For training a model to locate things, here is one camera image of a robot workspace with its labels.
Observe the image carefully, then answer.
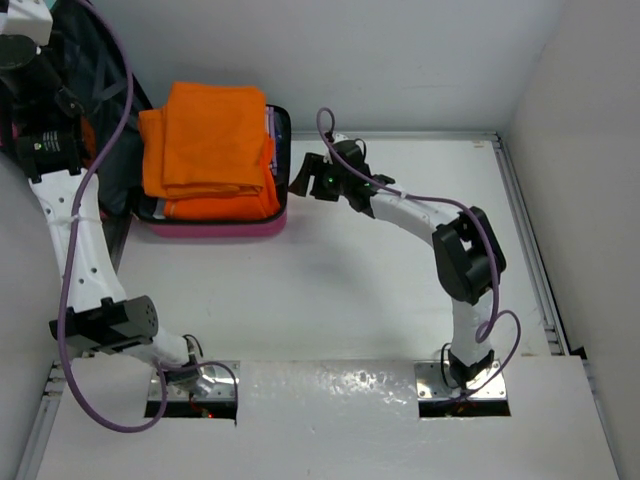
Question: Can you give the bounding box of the metal base plate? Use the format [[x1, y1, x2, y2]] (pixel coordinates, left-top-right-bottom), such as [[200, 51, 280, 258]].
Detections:
[[414, 360, 508, 402], [167, 361, 240, 402]]

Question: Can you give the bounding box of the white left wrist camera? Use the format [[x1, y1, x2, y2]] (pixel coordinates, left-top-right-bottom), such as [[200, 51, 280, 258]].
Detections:
[[0, 0, 53, 46]]

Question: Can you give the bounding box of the purple shirt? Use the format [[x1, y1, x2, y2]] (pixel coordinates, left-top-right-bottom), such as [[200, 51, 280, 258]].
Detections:
[[265, 105, 278, 177]]

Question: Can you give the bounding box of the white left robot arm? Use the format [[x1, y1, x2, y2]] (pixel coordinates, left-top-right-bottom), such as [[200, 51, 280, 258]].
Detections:
[[1, 34, 195, 383]]

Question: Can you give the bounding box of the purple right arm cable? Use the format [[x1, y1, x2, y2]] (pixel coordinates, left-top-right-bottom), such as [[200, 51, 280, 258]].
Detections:
[[316, 106, 523, 401]]

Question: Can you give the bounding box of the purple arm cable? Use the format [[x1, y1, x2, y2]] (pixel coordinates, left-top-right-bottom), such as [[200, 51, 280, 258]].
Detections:
[[56, 0, 239, 433], [316, 106, 523, 401]]

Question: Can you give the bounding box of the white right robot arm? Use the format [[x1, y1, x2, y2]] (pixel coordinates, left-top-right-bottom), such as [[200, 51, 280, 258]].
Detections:
[[289, 139, 506, 388]]

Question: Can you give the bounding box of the orange polo shirt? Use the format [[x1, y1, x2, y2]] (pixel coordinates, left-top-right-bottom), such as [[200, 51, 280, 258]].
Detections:
[[164, 135, 281, 222]]

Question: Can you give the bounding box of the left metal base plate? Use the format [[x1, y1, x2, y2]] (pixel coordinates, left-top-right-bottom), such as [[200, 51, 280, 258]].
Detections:
[[167, 361, 240, 402]]

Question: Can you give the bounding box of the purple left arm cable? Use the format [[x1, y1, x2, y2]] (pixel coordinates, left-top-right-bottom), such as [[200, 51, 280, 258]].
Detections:
[[56, 0, 239, 433]]

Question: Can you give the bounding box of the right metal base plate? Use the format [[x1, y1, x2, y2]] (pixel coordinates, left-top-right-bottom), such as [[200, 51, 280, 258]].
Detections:
[[414, 360, 508, 402]]

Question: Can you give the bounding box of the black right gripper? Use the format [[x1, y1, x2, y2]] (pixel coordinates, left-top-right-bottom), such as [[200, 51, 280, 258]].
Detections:
[[290, 152, 350, 201]]

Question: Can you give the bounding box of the pink suitcase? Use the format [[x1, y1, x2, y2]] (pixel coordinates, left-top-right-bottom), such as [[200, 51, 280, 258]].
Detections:
[[44, 1, 291, 238]]

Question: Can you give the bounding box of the orange cloth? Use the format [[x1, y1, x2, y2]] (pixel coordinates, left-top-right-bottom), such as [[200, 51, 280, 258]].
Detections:
[[138, 82, 268, 200]]

